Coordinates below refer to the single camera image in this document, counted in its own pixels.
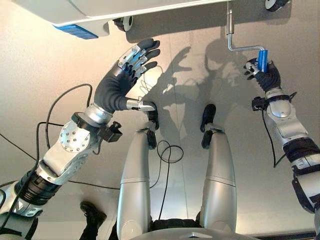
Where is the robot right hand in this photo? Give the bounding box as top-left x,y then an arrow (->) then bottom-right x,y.
242,57 -> 282,93

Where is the person's foot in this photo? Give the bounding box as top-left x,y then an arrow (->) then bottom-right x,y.
79,200 -> 118,240

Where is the metal crank with blue grip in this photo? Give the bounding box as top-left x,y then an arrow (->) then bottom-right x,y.
225,1 -> 270,74

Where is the blue bed corner bumper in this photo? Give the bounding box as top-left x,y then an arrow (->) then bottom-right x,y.
51,23 -> 100,40

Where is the black looped floor cable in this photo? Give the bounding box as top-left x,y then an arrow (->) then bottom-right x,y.
149,139 -> 185,221

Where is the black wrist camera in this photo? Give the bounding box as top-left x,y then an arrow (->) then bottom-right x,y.
98,120 -> 124,144
251,96 -> 266,112

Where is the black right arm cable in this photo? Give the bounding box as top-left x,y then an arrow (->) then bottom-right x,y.
260,109 -> 288,169

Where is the black and white caster wheel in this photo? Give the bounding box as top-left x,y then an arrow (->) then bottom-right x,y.
113,15 -> 135,33
264,0 -> 292,12

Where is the robot left leg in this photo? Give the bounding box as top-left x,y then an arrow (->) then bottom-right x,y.
115,99 -> 161,237

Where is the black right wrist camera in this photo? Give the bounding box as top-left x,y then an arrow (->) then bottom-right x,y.
251,96 -> 266,112

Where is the robot right leg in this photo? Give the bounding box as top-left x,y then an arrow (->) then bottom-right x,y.
199,103 -> 238,235

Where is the robot leg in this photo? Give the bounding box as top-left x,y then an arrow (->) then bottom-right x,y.
115,99 -> 161,237
199,103 -> 238,235

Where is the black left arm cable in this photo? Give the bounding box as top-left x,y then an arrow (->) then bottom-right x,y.
0,83 -> 94,226

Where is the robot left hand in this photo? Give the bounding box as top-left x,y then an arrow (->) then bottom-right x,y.
94,38 -> 162,113

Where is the thin black floor cable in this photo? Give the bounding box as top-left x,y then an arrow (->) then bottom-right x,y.
0,132 -> 121,190

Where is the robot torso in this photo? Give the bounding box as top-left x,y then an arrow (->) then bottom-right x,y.
109,216 -> 261,240

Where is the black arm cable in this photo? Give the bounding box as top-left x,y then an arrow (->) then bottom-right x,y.
260,109 -> 288,169
0,83 -> 94,226

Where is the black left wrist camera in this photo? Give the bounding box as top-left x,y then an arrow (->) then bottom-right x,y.
98,120 -> 124,144

